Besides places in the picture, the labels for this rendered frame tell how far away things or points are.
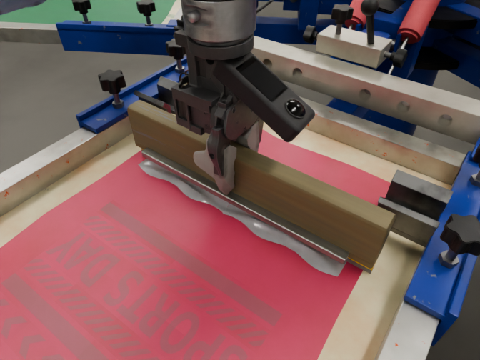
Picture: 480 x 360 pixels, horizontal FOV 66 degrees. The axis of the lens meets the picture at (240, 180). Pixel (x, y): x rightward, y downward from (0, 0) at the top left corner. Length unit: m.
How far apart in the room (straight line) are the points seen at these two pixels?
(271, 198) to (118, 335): 0.24
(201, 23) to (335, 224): 0.26
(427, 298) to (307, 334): 0.13
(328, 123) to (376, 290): 0.31
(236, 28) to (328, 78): 0.37
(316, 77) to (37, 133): 2.11
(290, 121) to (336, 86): 0.34
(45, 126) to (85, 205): 2.07
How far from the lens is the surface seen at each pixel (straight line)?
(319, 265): 0.50
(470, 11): 1.19
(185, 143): 0.53
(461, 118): 0.68
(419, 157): 0.65
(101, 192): 0.61
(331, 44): 0.76
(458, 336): 1.69
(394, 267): 0.52
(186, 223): 0.53
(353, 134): 0.67
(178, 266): 0.49
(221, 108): 0.42
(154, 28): 0.99
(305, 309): 0.46
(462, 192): 0.58
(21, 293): 0.53
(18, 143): 2.57
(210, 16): 0.38
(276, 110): 0.39
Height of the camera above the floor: 1.36
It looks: 43 degrees down
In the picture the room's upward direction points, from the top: straight up
